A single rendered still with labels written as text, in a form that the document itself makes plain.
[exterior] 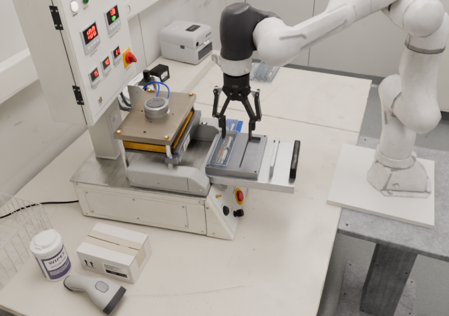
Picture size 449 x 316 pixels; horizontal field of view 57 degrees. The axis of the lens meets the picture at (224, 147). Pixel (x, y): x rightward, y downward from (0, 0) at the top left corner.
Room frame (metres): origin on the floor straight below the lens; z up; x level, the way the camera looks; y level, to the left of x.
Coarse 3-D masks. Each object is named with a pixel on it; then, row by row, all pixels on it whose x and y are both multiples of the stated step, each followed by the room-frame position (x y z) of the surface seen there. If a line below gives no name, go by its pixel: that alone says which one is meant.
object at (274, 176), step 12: (276, 144) 1.06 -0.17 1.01; (288, 144) 1.10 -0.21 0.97; (264, 156) 1.05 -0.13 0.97; (276, 156) 1.03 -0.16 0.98; (288, 156) 1.04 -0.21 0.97; (204, 168) 1.00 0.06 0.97; (264, 168) 0.99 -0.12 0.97; (276, 168) 0.98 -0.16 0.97; (288, 168) 0.98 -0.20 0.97; (216, 180) 0.96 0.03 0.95; (228, 180) 0.95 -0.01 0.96; (240, 180) 0.94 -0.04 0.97; (252, 180) 0.93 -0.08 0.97; (264, 180) 0.93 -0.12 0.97; (276, 180) 0.93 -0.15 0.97; (288, 180) 0.93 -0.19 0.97; (288, 192) 0.90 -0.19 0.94
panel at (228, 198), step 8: (216, 184) 0.99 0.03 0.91; (216, 192) 0.96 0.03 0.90; (224, 192) 1.00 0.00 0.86; (232, 192) 1.03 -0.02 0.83; (216, 200) 0.94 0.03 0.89; (224, 200) 0.97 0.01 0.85; (232, 200) 1.00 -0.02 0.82; (216, 208) 0.92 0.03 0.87; (232, 208) 0.98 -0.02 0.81; (240, 208) 1.01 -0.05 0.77; (224, 216) 0.92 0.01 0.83; (232, 216) 0.95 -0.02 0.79; (232, 224) 0.93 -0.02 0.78
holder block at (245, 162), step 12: (240, 132) 1.15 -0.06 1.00; (240, 144) 1.08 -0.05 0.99; (252, 144) 1.10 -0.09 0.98; (264, 144) 1.08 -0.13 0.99; (240, 156) 1.02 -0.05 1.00; (252, 156) 1.04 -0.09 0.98; (216, 168) 0.97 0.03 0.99; (228, 168) 0.96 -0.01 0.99; (240, 168) 0.96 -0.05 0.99; (252, 168) 0.98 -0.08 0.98
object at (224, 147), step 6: (228, 132) 1.14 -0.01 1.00; (234, 132) 1.14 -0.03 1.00; (228, 138) 1.11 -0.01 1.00; (234, 138) 1.10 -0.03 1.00; (216, 144) 1.08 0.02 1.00; (222, 144) 1.07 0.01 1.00; (228, 144) 1.07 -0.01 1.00; (216, 150) 1.04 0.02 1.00; (222, 150) 1.04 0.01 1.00; (228, 150) 1.04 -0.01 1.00; (216, 156) 1.01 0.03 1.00; (222, 156) 1.01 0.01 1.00; (228, 156) 1.01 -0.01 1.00; (210, 162) 0.98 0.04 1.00; (216, 162) 0.98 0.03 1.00; (222, 162) 0.98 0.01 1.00
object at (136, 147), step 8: (192, 112) 1.19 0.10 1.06; (184, 120) 1.14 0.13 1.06; (184, 128) 1.10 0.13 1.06; (176, 136) 1.05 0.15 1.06; (128, 144) 1.03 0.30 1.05; (136, 144) 1.03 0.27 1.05; (144, 144) 1.02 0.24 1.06; (152, 144) 1.02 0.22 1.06; (160, 144) 1.01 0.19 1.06; (176, 144) 1.02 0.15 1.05; (136, 152) 1.03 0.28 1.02; (144, 152) 1.02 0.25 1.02; (152, 152) 1.02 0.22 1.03; (160, 152) 1.01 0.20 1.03
